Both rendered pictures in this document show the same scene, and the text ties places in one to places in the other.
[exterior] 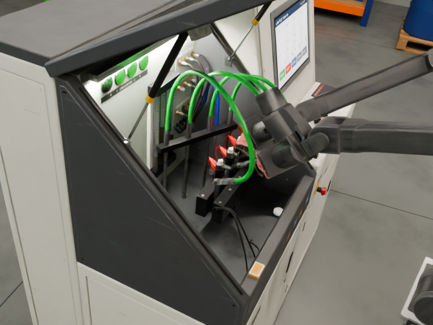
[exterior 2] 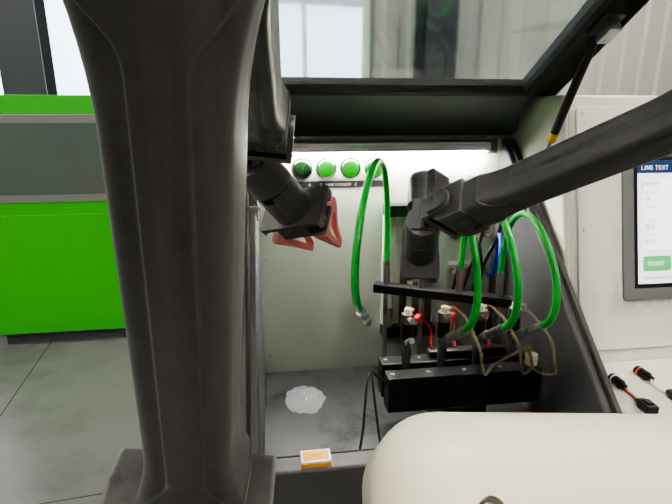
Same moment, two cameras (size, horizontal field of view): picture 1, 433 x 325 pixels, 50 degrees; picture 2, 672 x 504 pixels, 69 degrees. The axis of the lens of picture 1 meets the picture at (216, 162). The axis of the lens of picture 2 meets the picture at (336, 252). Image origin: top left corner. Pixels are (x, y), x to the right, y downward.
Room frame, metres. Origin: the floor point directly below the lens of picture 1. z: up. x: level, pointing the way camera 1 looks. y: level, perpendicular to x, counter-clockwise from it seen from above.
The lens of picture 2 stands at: (0.60, -0.77, 1.51)
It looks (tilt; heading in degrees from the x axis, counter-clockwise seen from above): 16 degrees down; 60
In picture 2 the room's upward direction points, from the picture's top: straight up
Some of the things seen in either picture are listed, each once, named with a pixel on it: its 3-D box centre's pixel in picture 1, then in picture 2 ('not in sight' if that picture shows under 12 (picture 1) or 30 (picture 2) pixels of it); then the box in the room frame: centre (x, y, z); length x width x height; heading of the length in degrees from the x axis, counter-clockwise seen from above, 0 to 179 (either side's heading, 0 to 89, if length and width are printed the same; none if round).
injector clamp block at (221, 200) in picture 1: (229, 190); (456, 392); (1.32, -0.06, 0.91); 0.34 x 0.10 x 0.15; 158
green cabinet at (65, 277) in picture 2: not in sight; (84, 214); (0.76, 3.14, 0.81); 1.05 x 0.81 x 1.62; 158
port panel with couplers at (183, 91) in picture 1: (186, 83); (471, 234); (1.53, 0.14, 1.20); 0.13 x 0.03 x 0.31; 158
